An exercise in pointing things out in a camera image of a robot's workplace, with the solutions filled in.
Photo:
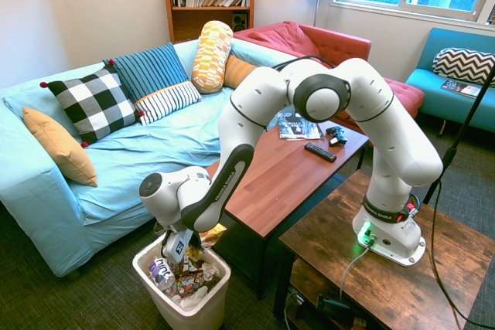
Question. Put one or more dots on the white plastic trash bin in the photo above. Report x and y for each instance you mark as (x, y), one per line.
(201, 314)

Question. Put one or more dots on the black power adapter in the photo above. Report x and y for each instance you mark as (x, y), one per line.
(334, 305)

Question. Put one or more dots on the magazine with white edge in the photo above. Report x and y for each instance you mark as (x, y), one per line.
(305, 138)

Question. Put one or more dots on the black camera stand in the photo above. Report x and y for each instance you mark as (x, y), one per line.
(470, 117)

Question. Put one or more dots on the dark cover business magazine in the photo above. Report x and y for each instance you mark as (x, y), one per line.
(301, 126)

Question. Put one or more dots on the blue striped pillow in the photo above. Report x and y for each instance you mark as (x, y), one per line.
(151, 69)

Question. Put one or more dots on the teal sofa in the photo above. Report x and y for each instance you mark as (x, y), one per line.
(444, 106)

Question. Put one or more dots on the yellow patterned bolster pillow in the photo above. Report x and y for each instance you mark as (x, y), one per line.
(212, 55)

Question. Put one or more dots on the yellow chip bag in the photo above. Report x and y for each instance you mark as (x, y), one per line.
(214, 235)

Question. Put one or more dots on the black white checkered pillow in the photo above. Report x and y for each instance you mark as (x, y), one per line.
(93, 102)

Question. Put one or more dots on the small black speaker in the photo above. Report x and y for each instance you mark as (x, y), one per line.
(239, 22)

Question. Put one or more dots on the crumpled white paper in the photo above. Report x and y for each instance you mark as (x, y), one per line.
(195, 299)

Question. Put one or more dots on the dark glossy magazine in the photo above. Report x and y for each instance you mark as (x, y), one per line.
(462, 88)

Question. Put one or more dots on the wooden bookshelf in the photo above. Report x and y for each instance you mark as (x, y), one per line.
(209, 21)

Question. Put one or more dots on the black tv remote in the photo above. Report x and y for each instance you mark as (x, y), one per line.
(320, 152)

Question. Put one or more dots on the red snack wrapper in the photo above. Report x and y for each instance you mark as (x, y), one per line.
(189, 284)

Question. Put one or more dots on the orange square cushion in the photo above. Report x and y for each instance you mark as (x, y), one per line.
(237, 73)
(62, 148)

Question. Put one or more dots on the white navy striped pillow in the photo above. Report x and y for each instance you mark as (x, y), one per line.
(166, 102)

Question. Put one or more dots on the red cushion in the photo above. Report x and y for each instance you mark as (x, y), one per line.
(282, 38)

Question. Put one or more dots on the light blue sofa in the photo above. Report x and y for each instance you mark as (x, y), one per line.
(154, 144)

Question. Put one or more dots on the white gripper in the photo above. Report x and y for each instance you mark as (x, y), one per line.
(178, 247)

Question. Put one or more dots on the red sofa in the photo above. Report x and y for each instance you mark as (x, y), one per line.
(340, 46)

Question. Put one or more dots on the reddish wood coffee table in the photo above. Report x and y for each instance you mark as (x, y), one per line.
(278, 179)

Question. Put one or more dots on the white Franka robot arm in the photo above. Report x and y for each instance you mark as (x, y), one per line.
(386, 133)

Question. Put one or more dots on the rustic brown wood table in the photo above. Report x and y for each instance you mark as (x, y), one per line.
(386, 291)

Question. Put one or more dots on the hint water bottle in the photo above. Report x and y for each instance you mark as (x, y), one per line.
(160, 272)

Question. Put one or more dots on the black game controller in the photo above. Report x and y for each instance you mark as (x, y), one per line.
(336, 136)

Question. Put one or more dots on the black white chevron pillow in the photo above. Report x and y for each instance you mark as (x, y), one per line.
(460, 65)

